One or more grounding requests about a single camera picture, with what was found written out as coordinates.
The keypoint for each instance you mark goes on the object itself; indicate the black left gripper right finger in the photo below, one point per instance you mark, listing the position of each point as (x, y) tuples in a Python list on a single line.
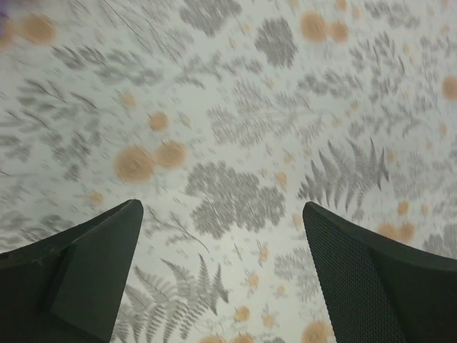
[(377, 289)]

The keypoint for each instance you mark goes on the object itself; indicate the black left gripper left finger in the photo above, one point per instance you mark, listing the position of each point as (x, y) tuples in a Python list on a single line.
[(68, 287)]

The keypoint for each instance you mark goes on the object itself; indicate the floral patterned table mat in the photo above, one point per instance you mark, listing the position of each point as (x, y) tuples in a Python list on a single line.
[(224, 118)]

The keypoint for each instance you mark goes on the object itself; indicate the lavender folded t shirt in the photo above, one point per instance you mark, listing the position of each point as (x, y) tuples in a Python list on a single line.
[(4, 15)]

